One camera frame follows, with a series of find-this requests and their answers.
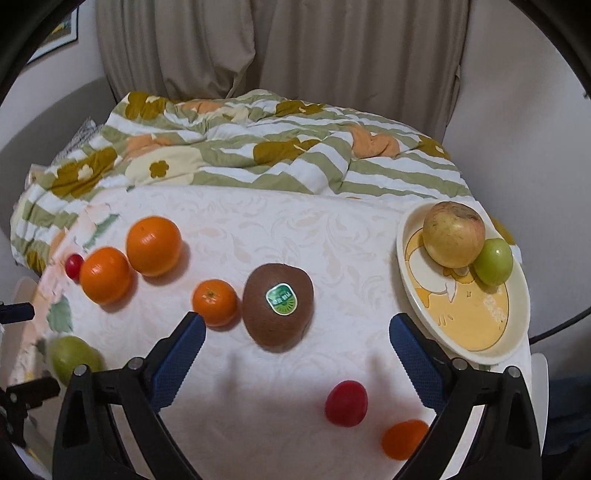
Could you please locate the grey patterned pillow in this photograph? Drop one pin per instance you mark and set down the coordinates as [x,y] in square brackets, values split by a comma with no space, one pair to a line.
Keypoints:
[81,136]

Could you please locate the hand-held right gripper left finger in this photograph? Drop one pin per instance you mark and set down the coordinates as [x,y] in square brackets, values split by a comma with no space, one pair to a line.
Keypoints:
[178,364]

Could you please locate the framed wall picture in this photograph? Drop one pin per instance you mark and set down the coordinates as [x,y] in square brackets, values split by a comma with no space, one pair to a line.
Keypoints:
[57,34]

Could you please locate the cream plate with yellow print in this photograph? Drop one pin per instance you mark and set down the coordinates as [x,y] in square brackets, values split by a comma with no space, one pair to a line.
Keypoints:
[480,323]

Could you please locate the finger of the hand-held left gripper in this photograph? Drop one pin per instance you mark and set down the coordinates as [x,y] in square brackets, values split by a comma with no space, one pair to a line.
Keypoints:
[18,313]
[32,391]

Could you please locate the small orange kumquat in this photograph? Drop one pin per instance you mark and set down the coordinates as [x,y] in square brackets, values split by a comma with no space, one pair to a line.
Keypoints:
[402,439]

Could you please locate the small mandarin with green stem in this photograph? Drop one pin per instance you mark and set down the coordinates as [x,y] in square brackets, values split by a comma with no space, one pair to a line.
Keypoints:
[214,303]

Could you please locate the green striped floral quilt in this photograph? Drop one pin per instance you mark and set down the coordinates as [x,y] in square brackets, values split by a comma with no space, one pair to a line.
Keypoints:
[277,170]

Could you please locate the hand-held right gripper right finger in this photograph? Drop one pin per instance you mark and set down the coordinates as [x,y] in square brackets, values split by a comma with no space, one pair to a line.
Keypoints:
[415,360]

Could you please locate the yellow-red apple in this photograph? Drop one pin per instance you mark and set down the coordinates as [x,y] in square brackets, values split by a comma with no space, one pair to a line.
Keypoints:
[453,233]

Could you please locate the small green apple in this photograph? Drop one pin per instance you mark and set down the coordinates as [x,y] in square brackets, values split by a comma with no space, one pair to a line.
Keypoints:
[495,262]

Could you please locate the green pear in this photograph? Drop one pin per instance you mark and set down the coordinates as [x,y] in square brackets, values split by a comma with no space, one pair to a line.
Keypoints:
[69,357]

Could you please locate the small red cherry tomato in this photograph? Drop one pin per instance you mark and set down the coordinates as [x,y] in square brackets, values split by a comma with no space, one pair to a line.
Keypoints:
[74,266]

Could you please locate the brown kiwi with green sticker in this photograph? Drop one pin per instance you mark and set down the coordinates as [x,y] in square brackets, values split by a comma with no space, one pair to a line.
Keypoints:
[277,323]

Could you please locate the beige curtain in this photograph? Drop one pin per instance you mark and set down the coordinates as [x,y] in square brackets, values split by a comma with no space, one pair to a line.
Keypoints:
[323,46]

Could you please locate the white floral bedsheet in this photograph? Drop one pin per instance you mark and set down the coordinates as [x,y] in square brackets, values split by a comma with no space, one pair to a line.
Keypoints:
[300,230]

